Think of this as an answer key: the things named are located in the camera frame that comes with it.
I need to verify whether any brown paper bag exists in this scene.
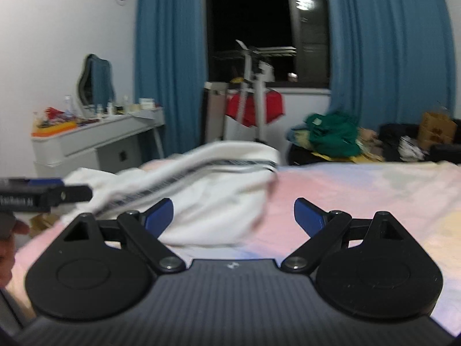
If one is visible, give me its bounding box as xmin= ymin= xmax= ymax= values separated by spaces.
xmin=417 ymin=112 xmax=457 ymax=151

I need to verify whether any white box on table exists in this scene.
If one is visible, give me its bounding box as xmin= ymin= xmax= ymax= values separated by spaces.
xmin=139 ymin=98 xmax=156 ymax=110

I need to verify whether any right blue curtain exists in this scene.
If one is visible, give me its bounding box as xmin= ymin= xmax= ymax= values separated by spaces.
xmin=328 ymin=0 xmax=456 ymax=130

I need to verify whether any orange tray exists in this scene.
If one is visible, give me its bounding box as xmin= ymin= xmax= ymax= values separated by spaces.
xmin=31 ymin=122 xmax=77 ymax=138

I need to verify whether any green garment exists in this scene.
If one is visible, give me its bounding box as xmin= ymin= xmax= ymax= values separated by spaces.
xmin=304 ymin=111 xmax=362 ymax=158

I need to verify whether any left blue curtain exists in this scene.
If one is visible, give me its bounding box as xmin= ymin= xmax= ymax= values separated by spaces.
xmin=134 ymin=0 xmax=207 ymax=155

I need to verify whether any pastel bed sheet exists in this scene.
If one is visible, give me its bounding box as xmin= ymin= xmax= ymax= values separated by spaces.
xmin=12 ymin=163 xmax=460 ymax=345

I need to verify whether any person's left hand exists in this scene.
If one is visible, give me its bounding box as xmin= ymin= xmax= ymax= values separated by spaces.
xmin=0 ymin=220 xmax=30 ymax=288

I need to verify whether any yellow garment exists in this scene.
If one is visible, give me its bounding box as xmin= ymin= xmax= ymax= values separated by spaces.
xmin=312 ymin=152 xmax=384 ymax=164

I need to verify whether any wavy frame mirror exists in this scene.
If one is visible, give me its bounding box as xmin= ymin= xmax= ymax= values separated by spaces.
xmin=77 ymin=54 xmax=115 ymax=109

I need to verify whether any red cloth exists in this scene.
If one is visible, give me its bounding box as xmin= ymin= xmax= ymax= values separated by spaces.
xmin=226 ymin=90 xmax=284 ymax=127

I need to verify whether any window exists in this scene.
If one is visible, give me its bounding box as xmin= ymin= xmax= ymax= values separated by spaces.
xmin=206 ymin=0 xmax=330 ymax=88

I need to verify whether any blue curtain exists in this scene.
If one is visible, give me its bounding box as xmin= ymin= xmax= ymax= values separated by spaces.
xmin=134 ymin=0 xmax=207 ymax=155
xmin=328 ymin=0 xmax=456 ymax=130

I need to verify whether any white dressing table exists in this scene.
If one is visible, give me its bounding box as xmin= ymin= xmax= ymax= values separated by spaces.
xmin=31 ymin=107 xmax=165 ymax=177

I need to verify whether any white striped garment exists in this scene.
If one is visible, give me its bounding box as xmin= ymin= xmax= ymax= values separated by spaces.
xmin=59 ymin=141 xmax=281 ymax=246

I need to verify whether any garment steamer stand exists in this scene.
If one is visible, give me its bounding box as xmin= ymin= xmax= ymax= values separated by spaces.
xmin=226 ymin=41 xmax=296 ymax=144

